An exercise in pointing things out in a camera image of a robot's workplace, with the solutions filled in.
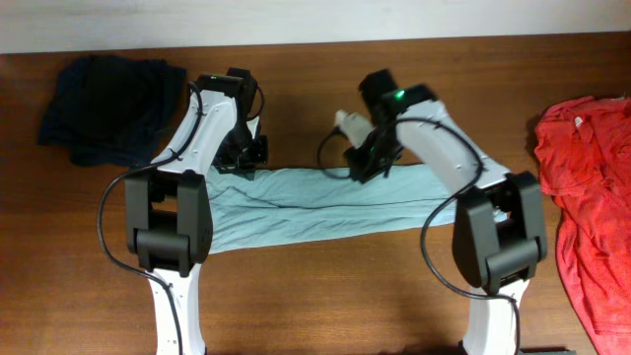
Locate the light blue t-shirt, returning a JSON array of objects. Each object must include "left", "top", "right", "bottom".
[{"left": 206, "top": 165, "right": 456, "bottom": 253}]

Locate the red t-shirt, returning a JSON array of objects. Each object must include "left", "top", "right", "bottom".
[{"left": 534, "top": 97, "right": 630, "bottom": 354}]

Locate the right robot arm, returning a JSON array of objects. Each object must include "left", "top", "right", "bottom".
[{"left": 336, "top": 69, "right": 547, "bottom": 354}]

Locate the folded dark navy garment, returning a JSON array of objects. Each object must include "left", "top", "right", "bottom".
[{"left": 37, "top": 55, "right": 186, "bottom": 168}]

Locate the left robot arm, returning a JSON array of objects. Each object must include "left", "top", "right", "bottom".
[{"left": 124, "top": 67, "right": 268, "bottom": 354}]

